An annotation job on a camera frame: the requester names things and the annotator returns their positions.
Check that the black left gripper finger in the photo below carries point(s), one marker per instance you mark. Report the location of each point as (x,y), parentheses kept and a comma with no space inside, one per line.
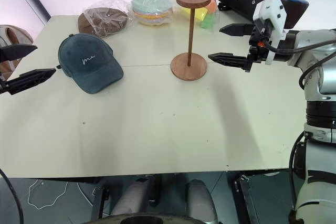
(29,79)
(15,52)

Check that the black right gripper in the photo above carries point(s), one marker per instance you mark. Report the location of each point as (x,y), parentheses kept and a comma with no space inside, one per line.
(262,31)

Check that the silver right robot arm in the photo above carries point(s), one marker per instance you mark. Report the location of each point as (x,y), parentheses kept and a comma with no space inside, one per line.
(323,58)

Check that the brown cap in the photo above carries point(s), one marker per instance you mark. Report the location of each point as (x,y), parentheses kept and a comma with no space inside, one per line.
(105,23)

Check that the brown disc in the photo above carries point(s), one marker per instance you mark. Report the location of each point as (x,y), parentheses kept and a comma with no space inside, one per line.
(123,5)

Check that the green foam block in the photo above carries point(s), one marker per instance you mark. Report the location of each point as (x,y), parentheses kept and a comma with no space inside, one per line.
(207,22)

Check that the orange foam block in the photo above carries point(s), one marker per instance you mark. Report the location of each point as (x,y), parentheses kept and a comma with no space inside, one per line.
(212,5)

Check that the yellow foam block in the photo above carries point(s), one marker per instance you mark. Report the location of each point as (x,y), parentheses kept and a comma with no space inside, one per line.
(199,11)

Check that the peach bowl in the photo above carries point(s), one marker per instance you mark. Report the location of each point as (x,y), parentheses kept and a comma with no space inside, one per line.
(165,12)

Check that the white bowl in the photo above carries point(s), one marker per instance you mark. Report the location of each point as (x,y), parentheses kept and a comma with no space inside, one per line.
(153,24)

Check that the yellow bowl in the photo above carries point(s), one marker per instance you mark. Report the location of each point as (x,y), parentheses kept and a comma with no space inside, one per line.
(153,19)

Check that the mint green bowl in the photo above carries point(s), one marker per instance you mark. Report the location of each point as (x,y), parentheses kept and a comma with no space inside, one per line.
(151,2)

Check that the black metal table leg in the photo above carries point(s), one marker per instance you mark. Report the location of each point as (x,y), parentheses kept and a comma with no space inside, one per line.
(245,197)
(101,200)

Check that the grey rounded robot leg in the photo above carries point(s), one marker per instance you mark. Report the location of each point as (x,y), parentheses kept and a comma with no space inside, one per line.
(131,197)
(199,200)

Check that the dark round robot waist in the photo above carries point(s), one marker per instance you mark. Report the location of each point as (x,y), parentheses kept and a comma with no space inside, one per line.
(147,220)

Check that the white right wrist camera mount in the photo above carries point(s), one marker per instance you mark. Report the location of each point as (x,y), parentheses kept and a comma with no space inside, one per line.
(274,9)

